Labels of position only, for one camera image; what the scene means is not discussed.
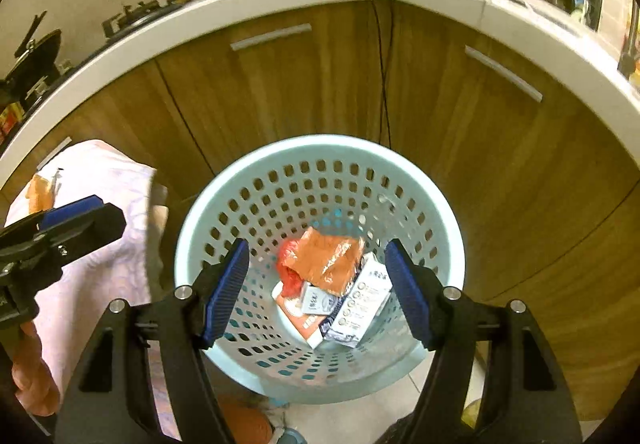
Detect steel cabinet handle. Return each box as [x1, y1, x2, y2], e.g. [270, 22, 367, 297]
[464, 45, 544, 102]
[36, 136, 74, 173]
[230, 23, 313, 51]

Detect black power cable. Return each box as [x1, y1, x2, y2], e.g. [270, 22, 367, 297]
[290, 0, 397, 149]

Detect large blue white carton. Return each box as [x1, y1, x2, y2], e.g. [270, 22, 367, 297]
[320, 251, 395, 350]

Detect orange can with white lid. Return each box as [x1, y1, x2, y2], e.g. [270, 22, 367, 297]
[271, 285, 324, 350]

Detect pink patterned tablecloth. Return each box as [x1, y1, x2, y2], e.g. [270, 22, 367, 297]
[4, 139, 182, 441]

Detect red plastic bag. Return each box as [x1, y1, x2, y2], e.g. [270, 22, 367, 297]
[276, 238, 307, 297]

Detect black gas stove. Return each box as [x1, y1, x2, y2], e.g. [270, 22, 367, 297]
[99, 0, 202, 40]

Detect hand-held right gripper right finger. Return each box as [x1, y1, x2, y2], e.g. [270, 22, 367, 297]
[384, 238, 583, 444]

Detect orange snack wrapper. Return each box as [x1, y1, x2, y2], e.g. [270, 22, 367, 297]
[291, 226, 367, 297]

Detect steel kitchen faucet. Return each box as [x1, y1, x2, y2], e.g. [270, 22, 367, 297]
[617, 8, 640, 75]

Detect teal plastic basket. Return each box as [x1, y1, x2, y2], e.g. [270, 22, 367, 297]
[174, 135, 467, 406]

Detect person's left hand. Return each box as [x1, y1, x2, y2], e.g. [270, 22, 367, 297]
[12, 320, 62, 418]

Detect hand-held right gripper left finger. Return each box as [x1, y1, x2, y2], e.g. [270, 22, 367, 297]
[54, 238, 250, 444]

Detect wooden kitchen cabinets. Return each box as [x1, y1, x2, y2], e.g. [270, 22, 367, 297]
[0, 0, 640, 421]

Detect red label sauce bottles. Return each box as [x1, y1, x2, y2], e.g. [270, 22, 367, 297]
[0, 104, 27, 143]

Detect black wok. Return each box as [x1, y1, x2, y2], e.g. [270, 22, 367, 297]
[0, 11, 64, 95]

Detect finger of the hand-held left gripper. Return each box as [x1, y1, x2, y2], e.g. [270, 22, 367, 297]
[34, 204, 127, 267]
[0, 195, 105, 251]

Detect orange crumpled wrapper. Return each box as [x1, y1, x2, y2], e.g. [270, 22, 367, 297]
[25, 173, 64, 213]

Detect small blue white carton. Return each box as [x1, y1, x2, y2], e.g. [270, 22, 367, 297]
[299, 281, 342, 316]

